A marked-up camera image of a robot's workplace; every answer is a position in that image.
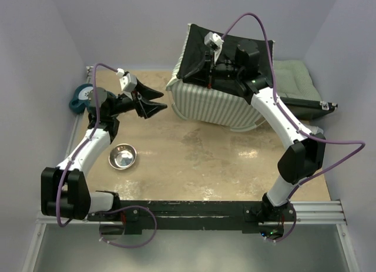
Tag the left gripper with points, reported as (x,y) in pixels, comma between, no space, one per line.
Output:
(148,108)

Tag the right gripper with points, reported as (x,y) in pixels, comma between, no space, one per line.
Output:
(202,74)

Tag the green striped pet tent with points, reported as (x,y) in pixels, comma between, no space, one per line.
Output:
(221,104)

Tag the green checked cushion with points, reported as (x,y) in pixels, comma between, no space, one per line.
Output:
(294,81)

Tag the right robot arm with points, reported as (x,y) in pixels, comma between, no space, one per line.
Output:
(304,151)

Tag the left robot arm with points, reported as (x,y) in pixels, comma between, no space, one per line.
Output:
(64,190)

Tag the steel pet bowl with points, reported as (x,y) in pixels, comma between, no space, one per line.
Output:
(122,157)

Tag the teal pet feeder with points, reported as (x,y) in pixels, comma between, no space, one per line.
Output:
(83,98)

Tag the black carrying case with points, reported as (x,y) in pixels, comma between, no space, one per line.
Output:
(309,109)

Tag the white plastic tube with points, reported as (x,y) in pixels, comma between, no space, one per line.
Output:
(314,129)

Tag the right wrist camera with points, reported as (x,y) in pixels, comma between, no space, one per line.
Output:
(215,43)

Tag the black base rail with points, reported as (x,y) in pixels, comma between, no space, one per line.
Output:
(244,216)

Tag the aluminium frame rail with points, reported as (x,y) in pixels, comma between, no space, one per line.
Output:
(320,212)

